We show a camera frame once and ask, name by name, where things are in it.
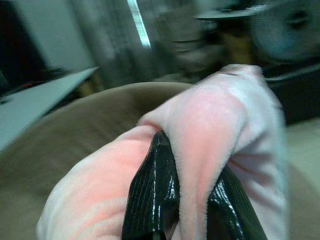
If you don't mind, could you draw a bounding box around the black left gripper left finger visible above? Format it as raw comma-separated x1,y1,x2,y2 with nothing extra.
120,131,181,240

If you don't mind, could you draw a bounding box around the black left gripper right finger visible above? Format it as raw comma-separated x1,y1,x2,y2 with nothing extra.
207,166,269,240

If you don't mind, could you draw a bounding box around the pink plush pillow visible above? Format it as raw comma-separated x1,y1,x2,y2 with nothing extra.
36,63,288,240

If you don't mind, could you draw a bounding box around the brown fabric sofa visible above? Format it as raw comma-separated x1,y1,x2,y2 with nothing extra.
0,81,320,240

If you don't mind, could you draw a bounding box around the white flat board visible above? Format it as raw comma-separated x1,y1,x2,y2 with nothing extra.
0,65,101,153

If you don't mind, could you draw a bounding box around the grey curtain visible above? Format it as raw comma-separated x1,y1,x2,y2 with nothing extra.
71,0,157,88

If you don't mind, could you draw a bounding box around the wire guard fan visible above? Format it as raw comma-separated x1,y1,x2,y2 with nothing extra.
246,0,320,65

